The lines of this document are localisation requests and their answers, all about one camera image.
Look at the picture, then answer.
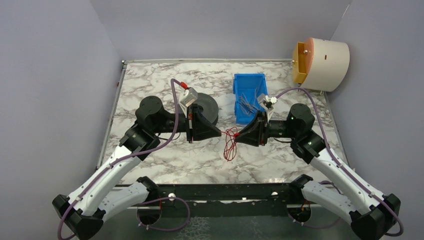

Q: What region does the black cable spool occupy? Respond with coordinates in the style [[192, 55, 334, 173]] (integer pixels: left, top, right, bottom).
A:
[[194, 92, 219, 126]]

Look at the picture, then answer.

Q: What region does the blue plastic bin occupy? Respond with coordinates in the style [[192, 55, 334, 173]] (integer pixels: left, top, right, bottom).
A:
[[232, 73, 268, 125]]

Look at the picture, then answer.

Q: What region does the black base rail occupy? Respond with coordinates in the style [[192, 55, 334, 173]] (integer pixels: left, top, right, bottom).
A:
[[134, 183, 305, 218]]

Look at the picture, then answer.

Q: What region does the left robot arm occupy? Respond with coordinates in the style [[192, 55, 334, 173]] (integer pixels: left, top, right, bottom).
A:
[[52, 93, 221, 240]]

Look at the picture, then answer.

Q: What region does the red cable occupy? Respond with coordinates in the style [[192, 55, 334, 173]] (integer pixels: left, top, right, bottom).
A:
[[221, 126, 240, 163]]

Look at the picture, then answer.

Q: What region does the cream cylinder with orange face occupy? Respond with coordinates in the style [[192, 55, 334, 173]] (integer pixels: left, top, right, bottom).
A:
[[292, 37, 350, 92]]

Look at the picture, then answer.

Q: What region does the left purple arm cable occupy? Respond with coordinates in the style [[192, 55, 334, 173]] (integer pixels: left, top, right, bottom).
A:
[[56, 78, 190, 240]]

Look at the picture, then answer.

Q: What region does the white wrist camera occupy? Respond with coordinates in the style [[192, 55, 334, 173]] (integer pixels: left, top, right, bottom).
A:
[[179, 87, 198, 108], [257, 93, 278, 122]]

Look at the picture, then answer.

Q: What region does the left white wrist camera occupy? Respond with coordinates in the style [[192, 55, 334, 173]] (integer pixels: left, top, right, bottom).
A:
[[179, 87, 198, 108]]

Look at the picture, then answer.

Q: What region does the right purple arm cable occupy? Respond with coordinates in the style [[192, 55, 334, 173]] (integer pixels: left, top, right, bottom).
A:
[[274, 87, 404, 238]]

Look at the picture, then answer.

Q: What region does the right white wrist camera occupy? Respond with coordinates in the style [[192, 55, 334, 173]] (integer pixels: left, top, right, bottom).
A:
[[257, 93, 278, 122]]

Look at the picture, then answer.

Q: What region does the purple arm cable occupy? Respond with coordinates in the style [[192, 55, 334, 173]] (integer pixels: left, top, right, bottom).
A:
[[274, 87, 404, 238], [56, 78, 190, 240]]

